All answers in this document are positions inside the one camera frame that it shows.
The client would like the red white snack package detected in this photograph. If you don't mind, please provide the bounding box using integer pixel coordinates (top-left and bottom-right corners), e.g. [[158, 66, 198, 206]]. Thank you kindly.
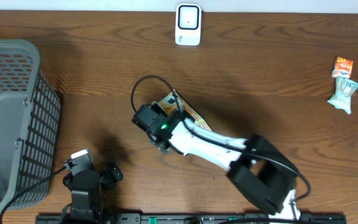
[[158, 89, 211, 131]]

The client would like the green wet wipes pack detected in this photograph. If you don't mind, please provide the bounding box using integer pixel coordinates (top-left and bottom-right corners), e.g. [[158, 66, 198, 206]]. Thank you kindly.
[[327, 77, 358, 114]]

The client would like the orange tissue pack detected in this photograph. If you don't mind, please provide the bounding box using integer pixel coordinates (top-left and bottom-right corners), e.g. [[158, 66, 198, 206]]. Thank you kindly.
[[331, 57, 354, 78]]

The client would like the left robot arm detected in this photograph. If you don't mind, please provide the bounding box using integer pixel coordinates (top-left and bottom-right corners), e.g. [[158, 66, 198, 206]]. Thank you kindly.
[[59, 158, 123, 223]]

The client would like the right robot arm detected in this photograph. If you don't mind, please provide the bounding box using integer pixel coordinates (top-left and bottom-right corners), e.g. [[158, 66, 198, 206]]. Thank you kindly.
[[132, 102, 301, 220]]

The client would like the white barcode scanner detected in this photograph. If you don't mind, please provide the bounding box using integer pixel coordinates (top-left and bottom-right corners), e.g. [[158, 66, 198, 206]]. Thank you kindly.
[[175, 3, 202, 46]]

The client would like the grey plastic mesh basket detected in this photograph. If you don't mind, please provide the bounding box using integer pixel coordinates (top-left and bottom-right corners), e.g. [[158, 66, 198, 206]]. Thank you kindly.
[[0, 39, 62, 213]]

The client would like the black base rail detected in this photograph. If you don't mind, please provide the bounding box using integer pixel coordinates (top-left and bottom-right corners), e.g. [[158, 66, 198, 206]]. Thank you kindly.
[[35, 212, 347, 224]]

